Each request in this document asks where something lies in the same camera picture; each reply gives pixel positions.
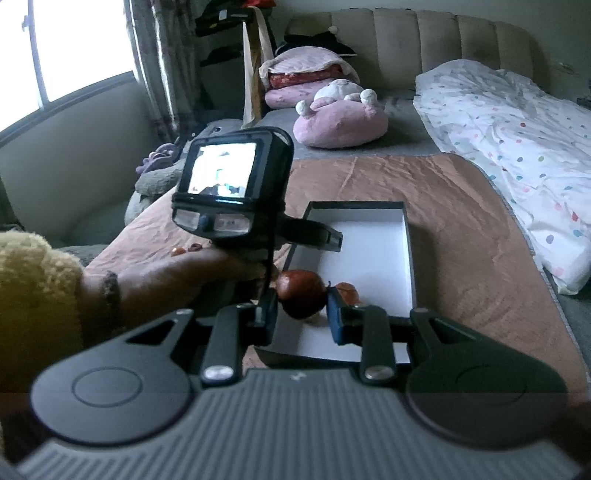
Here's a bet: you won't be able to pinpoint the small orange tomato fruit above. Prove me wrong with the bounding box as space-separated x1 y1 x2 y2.
335 282 362 306

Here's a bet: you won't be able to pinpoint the dark red apple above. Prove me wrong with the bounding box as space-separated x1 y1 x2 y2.
276 270 328 320

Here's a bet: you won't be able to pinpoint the yellow fleece sleeve forearm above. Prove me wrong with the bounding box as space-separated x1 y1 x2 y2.
1 231 83 394

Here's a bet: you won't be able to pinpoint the person's left hand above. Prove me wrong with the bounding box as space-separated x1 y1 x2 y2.
77 244 266 343

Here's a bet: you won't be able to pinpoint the black box with white inside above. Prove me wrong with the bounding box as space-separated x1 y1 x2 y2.
256 201 416 368

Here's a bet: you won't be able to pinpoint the purple plush toy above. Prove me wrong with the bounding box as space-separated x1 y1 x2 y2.
135 143 177 176

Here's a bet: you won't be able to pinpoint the grey plush toy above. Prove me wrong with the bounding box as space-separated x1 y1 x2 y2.
124 161 184 225

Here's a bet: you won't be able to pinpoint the small red fruit on cover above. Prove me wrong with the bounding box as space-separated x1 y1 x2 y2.
171 247 186 257

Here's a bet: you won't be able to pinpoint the brown quilted bed cover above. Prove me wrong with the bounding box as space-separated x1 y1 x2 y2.
85 153 590 393

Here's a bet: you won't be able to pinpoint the stacked pink and red pillows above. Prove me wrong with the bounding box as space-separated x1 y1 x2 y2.
259 46 361 110

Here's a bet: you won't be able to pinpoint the pink plush pillow toy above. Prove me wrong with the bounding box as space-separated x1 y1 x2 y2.
293 79 389 149

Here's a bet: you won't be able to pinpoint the patterned curtain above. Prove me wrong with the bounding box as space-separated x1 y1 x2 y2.
124 0 201 142

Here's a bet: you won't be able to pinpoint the grey bed sheet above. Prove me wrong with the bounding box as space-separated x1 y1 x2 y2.
257 90 441 160

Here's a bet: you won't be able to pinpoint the beige padded headboard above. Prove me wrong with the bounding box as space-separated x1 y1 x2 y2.
286 8 534 90

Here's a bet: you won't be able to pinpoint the window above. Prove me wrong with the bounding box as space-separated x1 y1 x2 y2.
1 1 133 130

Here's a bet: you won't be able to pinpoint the white polka dot duvet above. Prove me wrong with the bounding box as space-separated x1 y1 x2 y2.
414 60 590 295

